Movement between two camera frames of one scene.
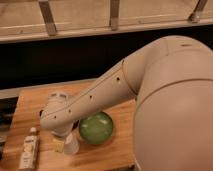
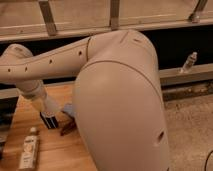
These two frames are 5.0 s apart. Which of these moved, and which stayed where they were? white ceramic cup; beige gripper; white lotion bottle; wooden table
Moved: white ceramic cup; beige gripper
Stayed: white lotion bottle; wooden table
